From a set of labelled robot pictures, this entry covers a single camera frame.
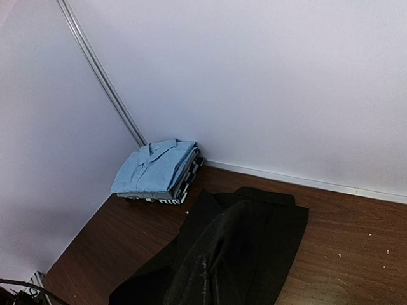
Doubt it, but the black white patterned folded shirt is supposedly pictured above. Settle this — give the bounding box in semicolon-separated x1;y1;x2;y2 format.
125;156;205;205

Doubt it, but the black long sleeve shirt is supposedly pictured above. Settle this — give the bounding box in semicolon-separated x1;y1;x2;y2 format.
109;187;309;304

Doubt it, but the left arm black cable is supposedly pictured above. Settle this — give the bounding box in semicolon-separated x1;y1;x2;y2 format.
0;278;67;305

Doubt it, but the light blue folded shirt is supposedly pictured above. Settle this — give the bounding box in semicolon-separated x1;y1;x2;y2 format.
111;139;198;194

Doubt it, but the aluminium frame post left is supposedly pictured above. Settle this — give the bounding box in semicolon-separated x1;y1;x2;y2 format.
56;0;147;146

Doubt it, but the grey folded shirt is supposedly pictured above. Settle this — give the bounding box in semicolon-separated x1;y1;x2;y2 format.
116;191;174;200

